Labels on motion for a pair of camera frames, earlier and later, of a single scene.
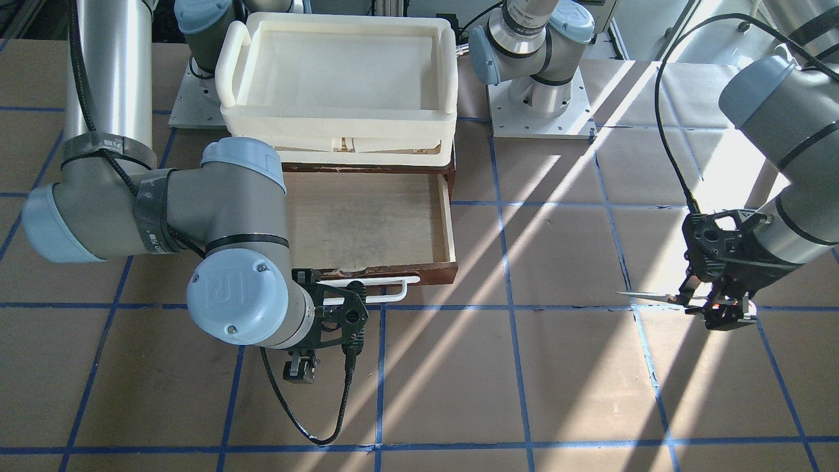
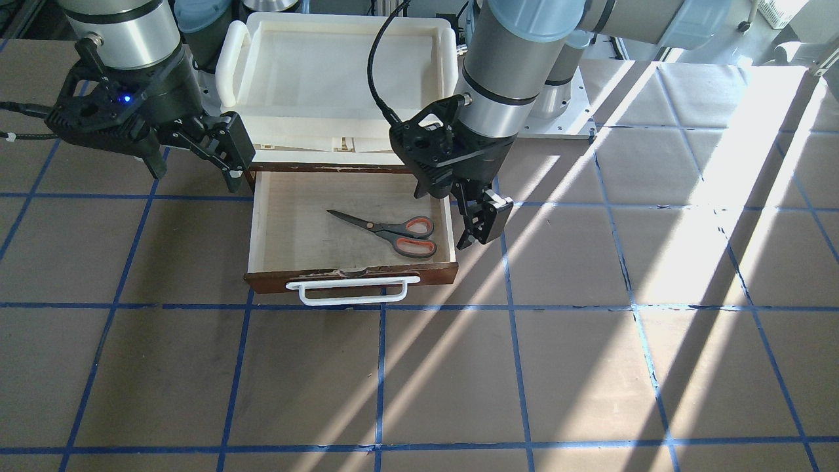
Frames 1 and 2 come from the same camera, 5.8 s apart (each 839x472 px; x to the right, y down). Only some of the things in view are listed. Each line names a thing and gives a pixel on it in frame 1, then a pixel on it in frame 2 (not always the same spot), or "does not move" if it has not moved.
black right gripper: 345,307 -> 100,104
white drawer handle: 371,282 does not move
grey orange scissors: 668,297 -> 409,238
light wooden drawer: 366,225 does not move
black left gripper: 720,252 -> 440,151
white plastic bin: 341,89 does not move
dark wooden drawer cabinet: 449,168 does not move
